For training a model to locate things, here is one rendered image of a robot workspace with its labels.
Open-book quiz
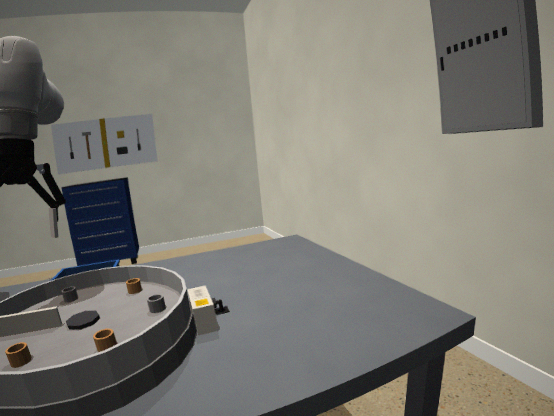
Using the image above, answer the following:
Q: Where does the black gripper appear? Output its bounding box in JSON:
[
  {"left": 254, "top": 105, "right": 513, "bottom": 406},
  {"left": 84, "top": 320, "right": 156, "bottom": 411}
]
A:
[{"left": 0, "top": 138, "right": 66, "bottom": 238}]

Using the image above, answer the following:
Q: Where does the grey metal bushing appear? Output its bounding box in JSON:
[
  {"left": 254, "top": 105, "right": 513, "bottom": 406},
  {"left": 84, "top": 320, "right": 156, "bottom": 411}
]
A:
[
  {"left": 62, "top": 287, "right": 78, "bottom": 303},
  {"left": 147, "top": 294, "right": 166, "bottom": 313}
]

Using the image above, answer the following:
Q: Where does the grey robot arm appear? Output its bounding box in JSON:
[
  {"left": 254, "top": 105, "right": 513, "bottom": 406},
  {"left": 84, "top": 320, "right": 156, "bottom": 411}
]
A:
[{"left": 0, "top": 36, "right": 64, "bottom": 140}]

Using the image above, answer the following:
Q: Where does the bronze bushing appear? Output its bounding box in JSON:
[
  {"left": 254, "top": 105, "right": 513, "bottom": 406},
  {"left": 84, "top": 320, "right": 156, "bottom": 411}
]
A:
[
  {"left": 126, "top": 278, "right": 142, "bottom": 294},
  {"left": 5, "top": 342, "right": 32, "bottom": 368},
  {"left": 93, "top": 329, "right": 117, "bottom": 352}
]

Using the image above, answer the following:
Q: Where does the blue open tray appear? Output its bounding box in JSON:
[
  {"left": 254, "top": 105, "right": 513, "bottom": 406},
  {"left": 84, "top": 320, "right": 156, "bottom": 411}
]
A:
[{"left": 50, "top": 259, "right": 120, "bottom": 281}]

